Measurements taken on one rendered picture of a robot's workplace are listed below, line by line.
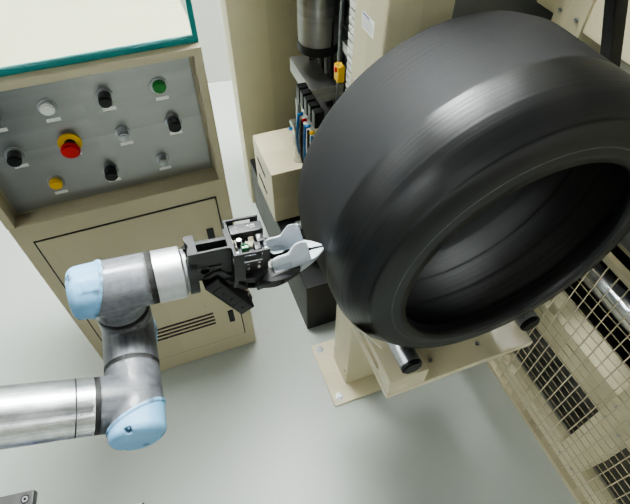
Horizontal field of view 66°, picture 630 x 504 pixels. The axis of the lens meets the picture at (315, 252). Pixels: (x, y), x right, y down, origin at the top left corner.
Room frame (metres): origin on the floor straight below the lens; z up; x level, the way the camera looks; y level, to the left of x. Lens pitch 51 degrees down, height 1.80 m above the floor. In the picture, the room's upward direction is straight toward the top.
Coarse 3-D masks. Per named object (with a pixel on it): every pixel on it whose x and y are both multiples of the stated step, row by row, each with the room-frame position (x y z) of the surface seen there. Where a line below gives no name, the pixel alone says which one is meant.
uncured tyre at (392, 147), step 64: (384, 64) 0.65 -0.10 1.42; (448, 64) 0.60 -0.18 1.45; (512, 64) 0.57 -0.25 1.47; (576, 64) 0.57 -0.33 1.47; (320, 128) 0.63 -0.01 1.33; (384, 128) 0.54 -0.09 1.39; (448, 128) 0.49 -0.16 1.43; (512, 128) 0.48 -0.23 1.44; (576, 128) 0.49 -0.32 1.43; (320, 192) 0.54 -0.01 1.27; (384, 192) 0.46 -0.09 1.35; (448, 192) 0.44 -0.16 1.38; (512, 192) 0.45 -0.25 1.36; (576, 192) 0.71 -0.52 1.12; (320, 256) 0.50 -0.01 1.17; (384, 256) 0.41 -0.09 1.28; (448, 256) 0.70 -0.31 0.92; (512, 256) 0.67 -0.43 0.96; (576, 256) 0.57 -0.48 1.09; (384, 320) 0.40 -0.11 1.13; (448, 320) 0.53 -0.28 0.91; (512, 320) 0.51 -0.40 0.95
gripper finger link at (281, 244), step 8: (296, 224) 0.50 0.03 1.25; (288, 232) 0.49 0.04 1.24; (296, 232) 0.50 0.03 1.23; (272, 240) 0.48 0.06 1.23; (280, 240) 0.49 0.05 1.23; (288, 240) 0.49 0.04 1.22; (296, 240) 0.49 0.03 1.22; (304, 240) 0.50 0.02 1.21; (272, 248) 0.48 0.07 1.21; (280, 248) 0.48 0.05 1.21; (288, 248) 0.48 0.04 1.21; (312, 248) 0.49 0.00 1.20; (272, 256) 0.47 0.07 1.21
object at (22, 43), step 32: (0, 0) 0.90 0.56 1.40; (32, 0) 0.92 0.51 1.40; (64, 0) 0.93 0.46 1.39; (96, 0) 0.95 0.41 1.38; (128, 0) 0.97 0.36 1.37; (160, 0) 0.99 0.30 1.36; (0, 32) 0.89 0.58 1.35; (32, 32) 0.91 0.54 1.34; (64, 32) 0.93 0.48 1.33; (96, 32) 0.95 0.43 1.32; (128, 32) 0.97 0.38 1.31; (160, 32) 0.99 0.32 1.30; (192, 32) 1.01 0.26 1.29; (0, 64) 0.88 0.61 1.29; (32, 64) 0.90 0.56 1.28; (64, 64) 0.91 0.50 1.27
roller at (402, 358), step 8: (392, 344) 0.48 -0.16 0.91; (392, 352) 0.47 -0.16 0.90; (400, 352) 0.46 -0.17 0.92; (408, 352) 0.46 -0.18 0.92; (416, 352) 0.46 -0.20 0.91; (400, 360) 0.44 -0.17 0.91; (408, 360) 0.44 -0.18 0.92; (416, 360) 0.44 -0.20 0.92; (400, 368) 0.43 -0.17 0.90; (408, 368) 0.43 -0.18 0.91; (416, 368) 0.44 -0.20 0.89
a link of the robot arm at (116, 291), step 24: (96, 264) 0.40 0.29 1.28; (120, 264) 0.40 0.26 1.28; (144, 264) 0.40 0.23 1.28; (72, 288) 0.36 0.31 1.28; (96, 288) 0.36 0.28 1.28; (120, 288) 0.37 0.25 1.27; (144, 288) 0.37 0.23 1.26; (72, 312) 0.34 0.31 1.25; (96, 312) 0.34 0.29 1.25; (120, 312) 0.35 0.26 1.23
